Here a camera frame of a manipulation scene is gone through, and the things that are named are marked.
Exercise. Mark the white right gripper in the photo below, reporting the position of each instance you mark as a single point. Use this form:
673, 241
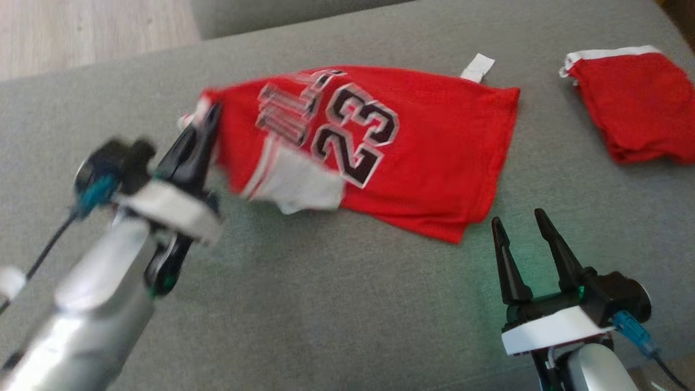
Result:
554, 331

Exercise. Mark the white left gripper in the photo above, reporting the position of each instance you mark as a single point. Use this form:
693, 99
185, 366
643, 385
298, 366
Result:
168, 214

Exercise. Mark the red number 23 basketball jersey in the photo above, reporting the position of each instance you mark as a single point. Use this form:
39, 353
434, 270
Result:
445, 152

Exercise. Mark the red shorts with white stripe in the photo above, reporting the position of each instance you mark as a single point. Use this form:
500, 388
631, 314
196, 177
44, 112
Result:
640, 108

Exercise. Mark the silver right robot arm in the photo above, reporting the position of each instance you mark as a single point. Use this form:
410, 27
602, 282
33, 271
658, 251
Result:
592, 369

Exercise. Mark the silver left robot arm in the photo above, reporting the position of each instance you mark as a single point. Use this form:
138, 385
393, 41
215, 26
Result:
92, 326

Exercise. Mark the grey fabric sofa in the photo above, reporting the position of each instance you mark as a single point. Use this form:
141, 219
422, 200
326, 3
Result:
380, 304

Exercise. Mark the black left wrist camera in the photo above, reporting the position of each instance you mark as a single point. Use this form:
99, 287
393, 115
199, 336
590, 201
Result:
122, 163

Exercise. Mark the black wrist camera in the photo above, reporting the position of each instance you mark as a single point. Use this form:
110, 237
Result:
122, 163
619, 296

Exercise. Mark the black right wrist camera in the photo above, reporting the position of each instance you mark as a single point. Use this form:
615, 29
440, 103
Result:
619, 296

